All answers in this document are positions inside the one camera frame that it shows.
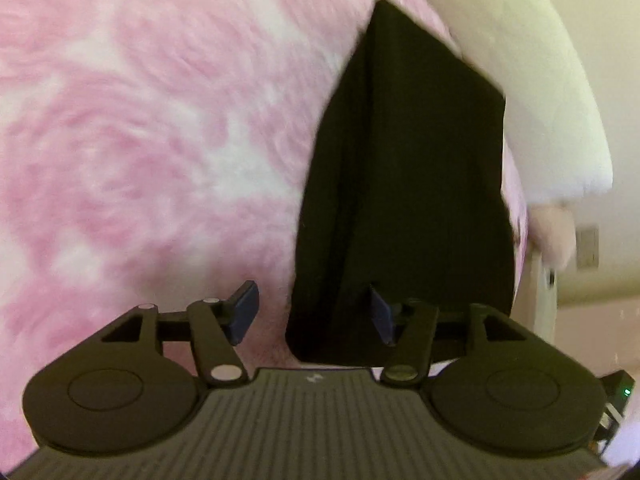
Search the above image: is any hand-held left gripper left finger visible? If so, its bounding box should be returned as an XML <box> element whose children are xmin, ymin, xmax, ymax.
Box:
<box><xmin>100</xmin><ymin>280</ymin><xmax>261</xmax><ymax>388</ymax></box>

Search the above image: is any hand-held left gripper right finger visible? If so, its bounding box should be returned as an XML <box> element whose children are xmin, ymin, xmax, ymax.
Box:
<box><xmin>369</xmin><ymin>284</ymin><xmax>538</xmax><ymax>388</ymax></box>

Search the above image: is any black garment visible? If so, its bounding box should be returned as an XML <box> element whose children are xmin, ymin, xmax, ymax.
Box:
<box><xmin>285</xmin><ymin>0</ymin><xmax>516</xmax><ymax>367</ymax></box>

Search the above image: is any pink floral blanket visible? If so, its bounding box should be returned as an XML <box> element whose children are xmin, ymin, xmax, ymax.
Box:
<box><xmin>0</xmin><ymin>0</ymin><xmax>528</xmax><ymax>476</ymax></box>

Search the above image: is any beige wall socket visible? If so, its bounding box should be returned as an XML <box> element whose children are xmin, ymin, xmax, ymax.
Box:
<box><xmin>575</xmin><ymin>227</ymin><xmax>600</xmax><ymax>268</ymax></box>

